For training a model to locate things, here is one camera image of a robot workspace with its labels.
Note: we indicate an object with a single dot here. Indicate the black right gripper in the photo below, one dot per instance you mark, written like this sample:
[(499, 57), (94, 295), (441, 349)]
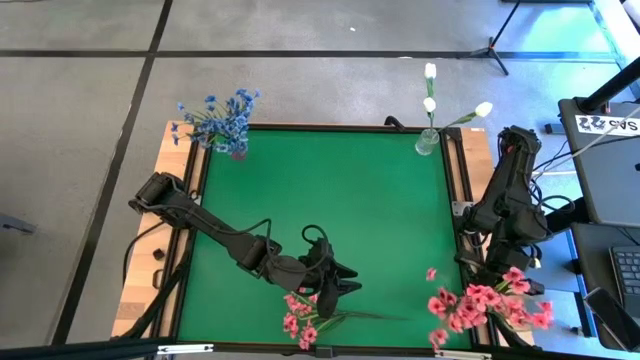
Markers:
[(515, 262)]

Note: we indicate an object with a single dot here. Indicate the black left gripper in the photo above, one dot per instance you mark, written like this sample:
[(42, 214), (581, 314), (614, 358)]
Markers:
[(327, 295)]

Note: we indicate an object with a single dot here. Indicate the white artificial tulip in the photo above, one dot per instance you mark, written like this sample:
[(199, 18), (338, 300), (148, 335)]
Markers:
[(430, 70), (483, 108), (430, 105)]

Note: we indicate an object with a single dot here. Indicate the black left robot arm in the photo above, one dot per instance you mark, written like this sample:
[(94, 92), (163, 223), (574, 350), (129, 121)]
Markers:
[(220, 235)]

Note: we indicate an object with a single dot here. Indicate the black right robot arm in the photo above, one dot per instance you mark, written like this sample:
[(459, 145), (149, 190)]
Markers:
[(510, 200)]

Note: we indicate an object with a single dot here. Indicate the clear glass vase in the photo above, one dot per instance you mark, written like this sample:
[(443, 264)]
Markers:
[(427, 142)]

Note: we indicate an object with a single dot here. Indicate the purple glass vase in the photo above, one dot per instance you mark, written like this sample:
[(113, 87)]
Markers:
[(239, 156)]

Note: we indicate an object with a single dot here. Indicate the black side desk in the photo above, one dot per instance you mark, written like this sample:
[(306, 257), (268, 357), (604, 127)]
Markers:
[(595, 240)]

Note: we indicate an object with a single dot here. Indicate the black smartphone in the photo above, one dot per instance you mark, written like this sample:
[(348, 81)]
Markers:
[(607, 315)]

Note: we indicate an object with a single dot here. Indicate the black keyboard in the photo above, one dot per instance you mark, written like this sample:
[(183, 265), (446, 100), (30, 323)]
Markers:
[(627, 280)]

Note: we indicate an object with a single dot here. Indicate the grey laptop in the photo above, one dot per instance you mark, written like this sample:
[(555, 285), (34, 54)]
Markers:
[(615, 185)]

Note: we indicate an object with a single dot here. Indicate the small grey floor box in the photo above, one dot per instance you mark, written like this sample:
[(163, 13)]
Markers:
[(555, 129)]

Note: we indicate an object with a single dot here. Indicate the black clamp hook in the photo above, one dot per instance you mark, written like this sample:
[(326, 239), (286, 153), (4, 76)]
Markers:
[(394, 121)]

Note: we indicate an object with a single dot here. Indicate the white black-print sticker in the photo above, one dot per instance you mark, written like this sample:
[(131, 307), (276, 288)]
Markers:
[(607, 125)]

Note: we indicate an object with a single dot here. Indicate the small dark brown knob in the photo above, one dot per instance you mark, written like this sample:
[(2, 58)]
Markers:
[(158, 253)]

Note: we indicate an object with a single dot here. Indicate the black pole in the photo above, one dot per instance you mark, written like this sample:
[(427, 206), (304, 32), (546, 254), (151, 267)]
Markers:
[(612, 85)]

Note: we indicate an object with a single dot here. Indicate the black tripod stand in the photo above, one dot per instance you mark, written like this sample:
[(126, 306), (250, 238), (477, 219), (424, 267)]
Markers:
[(492, 50)]

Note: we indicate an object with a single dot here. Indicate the wooden table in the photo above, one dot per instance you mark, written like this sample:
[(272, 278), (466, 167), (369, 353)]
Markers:
[(132, 295)]

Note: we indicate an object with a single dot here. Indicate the grey floor object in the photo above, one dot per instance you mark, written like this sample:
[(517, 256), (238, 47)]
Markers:
[(15, 225)]

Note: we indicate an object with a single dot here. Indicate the black diagonal frame strut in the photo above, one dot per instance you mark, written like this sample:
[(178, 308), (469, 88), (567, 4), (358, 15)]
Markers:
[(155, 310), (515, 340)]

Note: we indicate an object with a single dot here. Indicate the silver metal bracket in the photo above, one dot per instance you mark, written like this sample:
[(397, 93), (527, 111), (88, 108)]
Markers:
[(462, 354), (185, 348)]

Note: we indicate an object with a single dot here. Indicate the black metal table frame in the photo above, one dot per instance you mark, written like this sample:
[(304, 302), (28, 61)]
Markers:
[(325, 126)]

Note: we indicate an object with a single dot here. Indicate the black horizontal frame bar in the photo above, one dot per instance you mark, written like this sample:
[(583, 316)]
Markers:
[(75, 350)]

